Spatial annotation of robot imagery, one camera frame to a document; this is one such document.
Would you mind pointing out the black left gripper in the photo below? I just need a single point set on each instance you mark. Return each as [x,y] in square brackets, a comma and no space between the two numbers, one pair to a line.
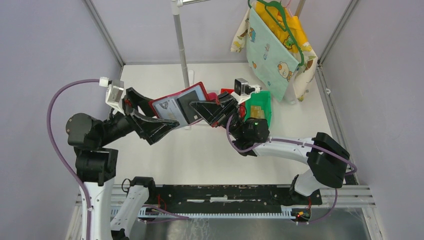
[153,128]

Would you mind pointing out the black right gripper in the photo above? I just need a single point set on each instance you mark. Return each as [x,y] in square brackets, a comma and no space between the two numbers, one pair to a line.
[212,111]

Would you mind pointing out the dark grey credit card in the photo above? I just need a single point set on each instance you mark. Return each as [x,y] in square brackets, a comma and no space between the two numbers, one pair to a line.
[184,101]

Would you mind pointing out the red leather card holder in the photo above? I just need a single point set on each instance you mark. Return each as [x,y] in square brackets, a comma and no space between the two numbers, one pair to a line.
[203,94]

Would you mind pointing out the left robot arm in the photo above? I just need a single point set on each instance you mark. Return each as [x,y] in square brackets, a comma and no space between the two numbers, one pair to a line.
[96,165]

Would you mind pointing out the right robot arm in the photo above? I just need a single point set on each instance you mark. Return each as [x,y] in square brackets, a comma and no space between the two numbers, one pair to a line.
[328,162]

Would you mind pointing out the silver patterned credit card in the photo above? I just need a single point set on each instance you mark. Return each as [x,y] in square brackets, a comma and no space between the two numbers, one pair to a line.
[168,109]

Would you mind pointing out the red plastic bin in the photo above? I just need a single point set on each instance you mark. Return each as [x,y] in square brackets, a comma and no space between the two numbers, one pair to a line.
[227,91]

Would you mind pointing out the white stand base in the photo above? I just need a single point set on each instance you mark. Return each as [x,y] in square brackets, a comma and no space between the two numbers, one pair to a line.
[191,77]

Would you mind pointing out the green plastic bin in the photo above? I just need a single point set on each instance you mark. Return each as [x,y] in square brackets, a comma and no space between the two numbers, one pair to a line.
[262,99]

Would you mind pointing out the mint cartoon cloth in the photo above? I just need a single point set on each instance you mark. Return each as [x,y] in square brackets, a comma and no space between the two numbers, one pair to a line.
[270,61]

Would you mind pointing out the cream cartoon cloth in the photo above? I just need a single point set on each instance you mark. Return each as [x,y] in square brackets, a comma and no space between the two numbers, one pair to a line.
[300,85]

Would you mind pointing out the green clothes hanger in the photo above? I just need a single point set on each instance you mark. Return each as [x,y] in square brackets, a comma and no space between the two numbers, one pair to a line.
[274,36]

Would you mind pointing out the yellow garment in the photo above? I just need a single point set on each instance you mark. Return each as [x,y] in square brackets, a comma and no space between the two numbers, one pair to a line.
[286,27]

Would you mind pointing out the silver stand pole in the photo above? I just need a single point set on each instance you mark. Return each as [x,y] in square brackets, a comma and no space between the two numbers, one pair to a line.
[175,9]

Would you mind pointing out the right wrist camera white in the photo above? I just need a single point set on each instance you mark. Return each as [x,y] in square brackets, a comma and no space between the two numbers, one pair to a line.
[242,91]

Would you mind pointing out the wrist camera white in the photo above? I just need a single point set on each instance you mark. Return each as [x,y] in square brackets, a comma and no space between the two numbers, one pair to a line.
[242,91]
[114,93]

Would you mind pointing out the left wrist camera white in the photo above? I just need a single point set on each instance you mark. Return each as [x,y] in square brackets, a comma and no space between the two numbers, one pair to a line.
[114,93]

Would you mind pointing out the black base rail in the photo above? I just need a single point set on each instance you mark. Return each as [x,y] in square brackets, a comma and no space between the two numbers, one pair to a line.
[229,199]

